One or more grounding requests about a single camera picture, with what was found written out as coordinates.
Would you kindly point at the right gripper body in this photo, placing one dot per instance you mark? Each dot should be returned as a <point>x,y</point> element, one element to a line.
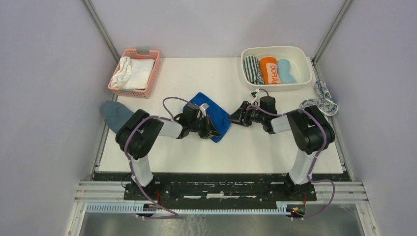
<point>251,115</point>

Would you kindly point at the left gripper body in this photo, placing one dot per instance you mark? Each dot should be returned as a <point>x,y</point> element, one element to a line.
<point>201,126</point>

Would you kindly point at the dark blue towel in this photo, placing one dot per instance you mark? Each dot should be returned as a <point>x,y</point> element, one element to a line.
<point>218,115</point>

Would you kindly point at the light blue towel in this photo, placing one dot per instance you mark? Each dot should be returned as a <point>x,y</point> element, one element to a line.
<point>284,67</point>

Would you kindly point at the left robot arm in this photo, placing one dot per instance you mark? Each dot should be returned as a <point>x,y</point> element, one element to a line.
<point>140,132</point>

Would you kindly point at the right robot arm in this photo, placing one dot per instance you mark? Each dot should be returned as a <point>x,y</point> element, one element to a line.
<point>311,131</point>

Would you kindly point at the orange rolled towel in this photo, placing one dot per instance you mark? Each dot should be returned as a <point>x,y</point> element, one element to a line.
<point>269,71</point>

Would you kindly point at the striped rolled towel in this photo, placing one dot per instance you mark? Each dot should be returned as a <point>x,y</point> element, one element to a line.
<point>252,70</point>

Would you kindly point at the white plastic tub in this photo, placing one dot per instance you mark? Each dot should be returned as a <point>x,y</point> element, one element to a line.
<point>300,66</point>

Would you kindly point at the patterned white blue cloth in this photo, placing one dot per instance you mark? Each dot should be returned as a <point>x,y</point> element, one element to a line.
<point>324,100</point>

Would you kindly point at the white folded towel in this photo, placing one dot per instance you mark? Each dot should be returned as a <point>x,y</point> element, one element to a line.
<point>141,70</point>

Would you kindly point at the grey-blue towel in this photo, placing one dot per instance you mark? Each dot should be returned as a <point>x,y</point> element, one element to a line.
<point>115,115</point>

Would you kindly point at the white crumpled cloth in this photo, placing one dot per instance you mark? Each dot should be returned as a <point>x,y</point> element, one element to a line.
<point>123,75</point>

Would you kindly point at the pink plastic basket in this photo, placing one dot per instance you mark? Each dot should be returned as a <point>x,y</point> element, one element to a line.
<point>137,54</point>

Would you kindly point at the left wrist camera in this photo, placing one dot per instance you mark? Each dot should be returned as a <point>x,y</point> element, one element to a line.
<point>203,109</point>

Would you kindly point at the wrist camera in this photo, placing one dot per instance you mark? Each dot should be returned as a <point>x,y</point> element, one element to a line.
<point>203,109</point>
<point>254,94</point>

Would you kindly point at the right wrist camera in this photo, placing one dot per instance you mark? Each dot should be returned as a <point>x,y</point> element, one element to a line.
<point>254,94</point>

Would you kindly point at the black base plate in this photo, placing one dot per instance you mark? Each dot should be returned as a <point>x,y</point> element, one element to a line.
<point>226,191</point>

